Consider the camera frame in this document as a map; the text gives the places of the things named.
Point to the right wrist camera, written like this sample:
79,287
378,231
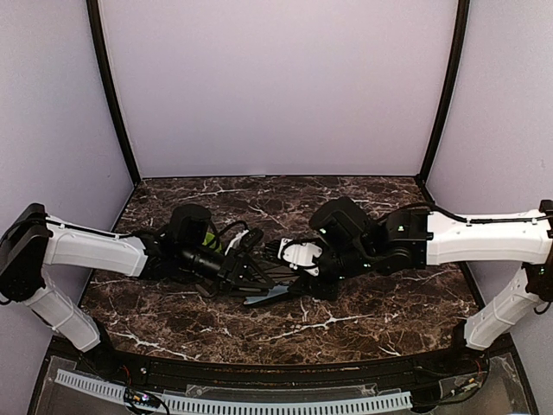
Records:
299,255

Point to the black corner frame post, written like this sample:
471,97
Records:
111,97
447,92

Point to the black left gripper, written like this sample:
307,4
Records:
234,264

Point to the black corner frame post right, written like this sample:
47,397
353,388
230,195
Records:
447,92

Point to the black quilted glasses case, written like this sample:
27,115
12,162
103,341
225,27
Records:
279,293

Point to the green bowl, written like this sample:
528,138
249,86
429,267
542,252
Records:
210,239

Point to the white slotted cable duct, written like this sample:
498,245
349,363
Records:
213,400

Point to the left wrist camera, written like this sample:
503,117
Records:
245,240

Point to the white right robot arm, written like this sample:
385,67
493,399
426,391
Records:
525,238

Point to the black corner frame post left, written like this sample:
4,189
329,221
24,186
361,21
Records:
111,97

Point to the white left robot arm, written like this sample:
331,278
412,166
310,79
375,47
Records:
37,239

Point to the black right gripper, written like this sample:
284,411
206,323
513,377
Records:
304,284

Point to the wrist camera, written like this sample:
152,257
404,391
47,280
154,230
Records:
245,240
299,255

